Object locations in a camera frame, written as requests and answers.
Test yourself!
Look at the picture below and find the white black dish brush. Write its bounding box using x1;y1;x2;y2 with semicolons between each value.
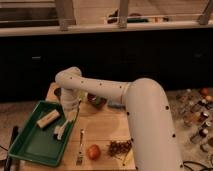
53;120;70;140

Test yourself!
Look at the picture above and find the green plastic tray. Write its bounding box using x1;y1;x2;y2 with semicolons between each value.
10;101;75;167

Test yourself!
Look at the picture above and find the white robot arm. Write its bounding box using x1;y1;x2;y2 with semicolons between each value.
55;67;184;171

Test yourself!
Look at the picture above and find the green cup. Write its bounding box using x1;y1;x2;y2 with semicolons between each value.
78;91;85;102

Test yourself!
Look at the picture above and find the wooden block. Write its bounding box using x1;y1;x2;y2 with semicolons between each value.
37;110;60;129

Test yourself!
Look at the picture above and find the dark brown bowl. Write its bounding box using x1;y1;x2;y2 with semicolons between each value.
87;94;107;109

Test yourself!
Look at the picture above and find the green item in bowl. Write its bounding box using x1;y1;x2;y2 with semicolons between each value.
93;96;101;105

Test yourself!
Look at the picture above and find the orange fruit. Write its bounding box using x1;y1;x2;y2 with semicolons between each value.
87;144;101;160

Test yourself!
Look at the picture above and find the metal fork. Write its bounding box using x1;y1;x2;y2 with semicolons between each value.
76;129;84;166

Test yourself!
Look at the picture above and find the bunch of grapes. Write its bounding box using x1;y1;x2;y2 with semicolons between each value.
108;140;132;156

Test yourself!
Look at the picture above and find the yellow banana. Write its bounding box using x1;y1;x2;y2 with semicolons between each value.
122;153;130;166

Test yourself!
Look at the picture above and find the black stand pole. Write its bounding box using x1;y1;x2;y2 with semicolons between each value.
4;126;19;171

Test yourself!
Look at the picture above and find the wooden railing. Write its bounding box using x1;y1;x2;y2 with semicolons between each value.
0;0;213;37

